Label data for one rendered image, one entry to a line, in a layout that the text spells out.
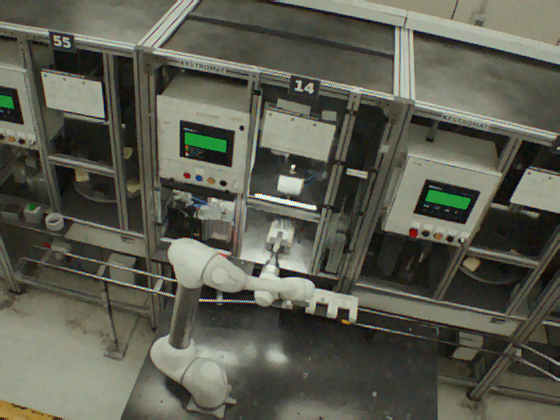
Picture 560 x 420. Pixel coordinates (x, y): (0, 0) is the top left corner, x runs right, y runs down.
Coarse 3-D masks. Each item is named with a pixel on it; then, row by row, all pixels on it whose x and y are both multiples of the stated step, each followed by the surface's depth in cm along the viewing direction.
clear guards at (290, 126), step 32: (288, 96) 218; (320, 96) 215; (256, 128) 231; (288, 128) 228; (320, 128) 225; (384, 128) 219; (256, 160) 242; (288, 160) 239; (320, 160) 236; (352, 160) 233; (160, 192) 266; (224, 192) 258; (256, 192) 255; (288, 192) 251; (320, 192) 248; (352, 192) 244; (192, 224) 277; (224, 224) 273; (352, 224) 257
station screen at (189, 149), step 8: (184, 128) 233; (184, 136) 236; (208, 136) 234; (216, 136) 233; (224, 136) 232; (184, 144) 239; (184, 152) 242; (192, 152) 241; (200, 152) 241; (208, 152) 240; (216, 152) 239; (224, 152) 238; (208, 160) 243; (216, 160) 242; (224, 160) 241
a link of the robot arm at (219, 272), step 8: (216, 256) 208; (208, 264) 206; (216, 264) 203; (224, 264) 204; (232, 264) 213; (208, 272) 203; (216, 272) 201; (224, 272) 200; (232, 272) 203; (240, 272) 210; (208, 280) 205; (216, 280) 200; (224, 280) 200; (232, 280) 203; (240, 280) 208; (224, 288) 203; (232, 288) 206; (240, 288) 212
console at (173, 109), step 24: (168, 96) 230; (192, 96) 232; (168, 120) 235; (192, 120) 233; (216, 120) 230; (240, 120) 228; (168, 144) 244; (240, 144) 237; (168, 168) 253; (192, 168) 251; (216, 168) 248; (240, 168) 246; (240, 192) 255
